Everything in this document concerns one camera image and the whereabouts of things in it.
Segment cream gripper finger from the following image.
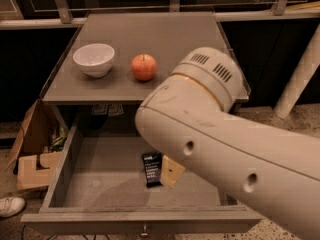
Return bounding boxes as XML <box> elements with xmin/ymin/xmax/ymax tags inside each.
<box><xmin>160</xmin><ymin>155</ymin><xmax>185</xmax><ymax>187</ymax></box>

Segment dark blue rxbar wrapper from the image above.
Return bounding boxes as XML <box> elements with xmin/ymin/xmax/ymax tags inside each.
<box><xmin>141</xmin><ymin>151</ymin><xmax>163</xmax><ymax>188</ymax></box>

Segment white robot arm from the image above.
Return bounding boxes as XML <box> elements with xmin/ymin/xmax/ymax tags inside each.
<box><xmin>135</xmin><ymin>47</ymin><xmax>320</xmax><ymax>240</ymax></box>

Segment metal drawer knob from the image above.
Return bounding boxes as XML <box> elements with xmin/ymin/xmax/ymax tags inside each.
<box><xmin>139</xmin><ymin>223</ymin><xmax>150</xmax><ymax>238</ymax></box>

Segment grey open top drawer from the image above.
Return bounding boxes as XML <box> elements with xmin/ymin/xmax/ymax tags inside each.
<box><xmin>21</xmin><ymin>115</ymin><xmax>262</xmax><ymax>235</ymax></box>

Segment grey cabinet counter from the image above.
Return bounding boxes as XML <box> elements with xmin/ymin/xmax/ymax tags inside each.
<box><xmin>39</xmin><ymin>11</ymin><xmax>252</xmax><ymax>138</ymax></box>

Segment red apple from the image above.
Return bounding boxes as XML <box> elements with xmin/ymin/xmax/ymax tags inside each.
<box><xmin>131</xmin><ymin>54</ymin><xmax>157</xmax><ymax>81</ymax></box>

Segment green snack bag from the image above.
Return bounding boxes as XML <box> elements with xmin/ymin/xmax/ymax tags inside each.
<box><xmin>49</xmin><ymin>127</ymin><xmax>67</xmax><ymax>152</ymax></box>

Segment white ceramic bowl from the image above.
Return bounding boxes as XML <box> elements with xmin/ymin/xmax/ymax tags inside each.
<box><xmin>72</xmin><ymin>43</ymin><xmax>115</xmax><ymax>78</ymax></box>

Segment brown cardboard box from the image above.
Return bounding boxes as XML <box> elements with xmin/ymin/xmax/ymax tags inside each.
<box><xmin>5</xmin><ymin>99</ymin><xmax>63</xmax><ymax>190</ymax></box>

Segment white sneaker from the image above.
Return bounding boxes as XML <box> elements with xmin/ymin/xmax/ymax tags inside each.
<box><xmin>0</xmin><ymin>197</ymin><xmax>26</xmax><ymax>218</ymax></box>

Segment metal window railing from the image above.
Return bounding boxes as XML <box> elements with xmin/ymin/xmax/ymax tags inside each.
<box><xmin>0</xmin><ymin>0</ymin><xmax>319</xmax><ymax>28</ymax></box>

